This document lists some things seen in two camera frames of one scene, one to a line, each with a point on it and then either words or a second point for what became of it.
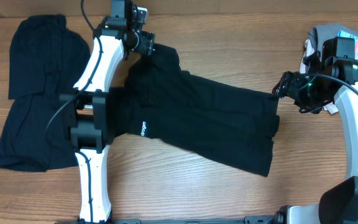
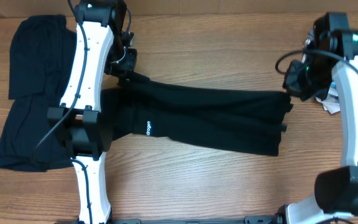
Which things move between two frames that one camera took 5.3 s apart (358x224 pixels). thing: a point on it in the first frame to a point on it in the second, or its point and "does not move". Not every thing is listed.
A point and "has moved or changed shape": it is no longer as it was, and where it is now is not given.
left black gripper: (147, 40) to (129, 65)
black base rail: (279, 219) does not move
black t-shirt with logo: (216, 121) has moved or changed shape
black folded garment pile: (46, 59) does not move
